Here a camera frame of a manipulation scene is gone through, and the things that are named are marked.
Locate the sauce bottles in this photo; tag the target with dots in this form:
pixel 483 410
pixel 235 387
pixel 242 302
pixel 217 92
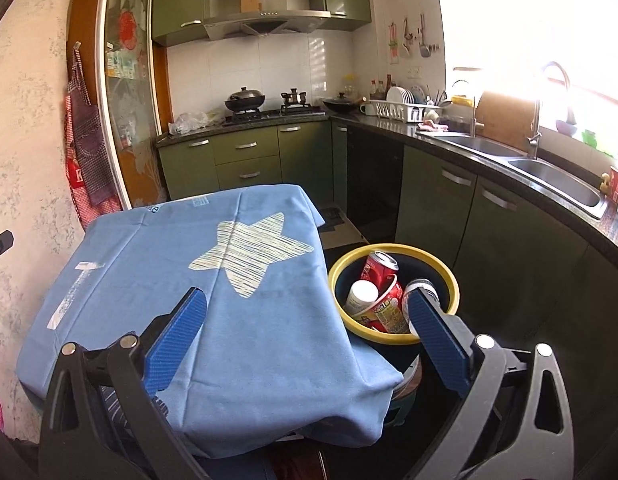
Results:
pixel 384 89

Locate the white strip label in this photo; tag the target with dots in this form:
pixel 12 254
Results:
pixel 69 300

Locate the red paper noodle cup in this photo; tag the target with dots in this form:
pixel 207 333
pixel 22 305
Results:
pixel 384 312

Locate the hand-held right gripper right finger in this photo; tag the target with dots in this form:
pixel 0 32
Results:
pixel 441 342

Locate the tall steel faucet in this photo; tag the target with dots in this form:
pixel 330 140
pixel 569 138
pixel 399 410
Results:
pixel 535 140

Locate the wall socket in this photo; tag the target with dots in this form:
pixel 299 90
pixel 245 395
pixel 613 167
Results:
pixel 414 71

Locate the pink dish cloth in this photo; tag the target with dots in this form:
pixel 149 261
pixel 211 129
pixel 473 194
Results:
pixel 431 127

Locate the blue star tablecloth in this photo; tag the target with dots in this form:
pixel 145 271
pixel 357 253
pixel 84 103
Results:
pixel 264 335

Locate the black lidded wok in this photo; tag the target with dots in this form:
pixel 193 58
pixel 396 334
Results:
pixel 245 99

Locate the yellow rimmed trash bin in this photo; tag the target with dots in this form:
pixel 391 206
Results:
pixel 361 331

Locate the red soda can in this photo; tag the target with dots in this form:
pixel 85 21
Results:
pixel 376 272

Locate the frosted glass sliding door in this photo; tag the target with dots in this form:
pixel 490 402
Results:
pixel 134 110

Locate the blue bowl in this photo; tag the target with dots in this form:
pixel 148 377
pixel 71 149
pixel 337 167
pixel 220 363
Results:
pixel 567 128

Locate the clear plastic bags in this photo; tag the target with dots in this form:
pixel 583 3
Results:
pixel 194 122

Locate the steel range hood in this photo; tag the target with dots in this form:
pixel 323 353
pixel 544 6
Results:
pixel 269 22

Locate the small steel faucet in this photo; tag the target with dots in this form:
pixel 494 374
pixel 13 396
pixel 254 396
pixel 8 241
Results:
pixel 472 120

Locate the white plates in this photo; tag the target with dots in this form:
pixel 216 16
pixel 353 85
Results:
pixel 399 95

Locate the white mug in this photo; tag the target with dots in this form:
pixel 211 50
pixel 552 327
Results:
pixel 368 109

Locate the white dish rack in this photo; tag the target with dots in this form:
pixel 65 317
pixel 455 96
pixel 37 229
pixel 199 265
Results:
pixel 404 112

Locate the small white bottle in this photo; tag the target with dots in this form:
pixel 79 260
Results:
pixel 361 296

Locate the wooden cutting board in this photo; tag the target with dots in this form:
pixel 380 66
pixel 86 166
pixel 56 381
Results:
pixel 504 120

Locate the wooden door frame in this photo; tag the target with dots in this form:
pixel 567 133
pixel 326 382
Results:
pixel 86 10

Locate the red checked apron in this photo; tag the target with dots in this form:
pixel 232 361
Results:
pixel 76 175

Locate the green upper cabinets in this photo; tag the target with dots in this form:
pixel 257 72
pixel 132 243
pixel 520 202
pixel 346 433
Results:
pixel 176 5

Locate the clear bottle white label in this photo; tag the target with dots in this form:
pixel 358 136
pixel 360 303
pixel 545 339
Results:
pixel 424 290

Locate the hanging kitchen utensils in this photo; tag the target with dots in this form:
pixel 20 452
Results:
pixel 424 47

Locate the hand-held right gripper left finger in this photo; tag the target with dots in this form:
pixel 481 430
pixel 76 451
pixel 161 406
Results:
pixel 176 341

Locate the black floor mat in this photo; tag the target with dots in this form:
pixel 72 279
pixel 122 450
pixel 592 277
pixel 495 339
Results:
pixel 334 217

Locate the yellow sponge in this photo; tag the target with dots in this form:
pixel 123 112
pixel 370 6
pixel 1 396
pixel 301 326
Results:
pixel 463 102

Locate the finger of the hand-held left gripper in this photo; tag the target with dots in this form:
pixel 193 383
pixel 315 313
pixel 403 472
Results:
pixel 0 246

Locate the small dark pot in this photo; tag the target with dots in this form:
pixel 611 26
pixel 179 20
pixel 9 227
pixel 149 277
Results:
pixel 295 99

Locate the steel double sink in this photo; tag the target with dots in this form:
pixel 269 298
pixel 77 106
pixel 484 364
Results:
pixel 554 175

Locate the gas stove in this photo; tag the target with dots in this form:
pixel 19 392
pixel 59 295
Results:
pixel 274 116

